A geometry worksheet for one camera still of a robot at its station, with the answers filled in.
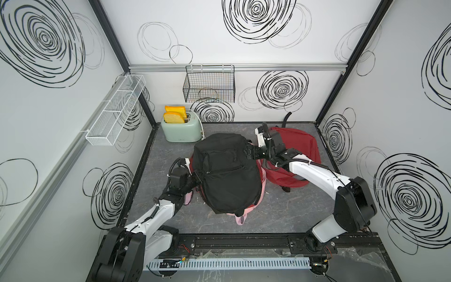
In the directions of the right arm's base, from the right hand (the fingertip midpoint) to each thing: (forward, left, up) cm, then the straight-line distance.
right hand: (249, 148), depth 85 cm
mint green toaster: (+17, +34, -7) cm, 38 cm away
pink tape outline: (-28, +4, -17) cm, 33 cm away
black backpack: (-13, +8, -10) cm, 19 cm away
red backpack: (+15, -36, -15) cm, 42 cm away
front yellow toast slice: (+18, +41, +3) cm, 45 cm away
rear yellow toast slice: (+22, +39, +5) cm, 45 cm away
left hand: (-9, +22, -8) cm, 25 cm away
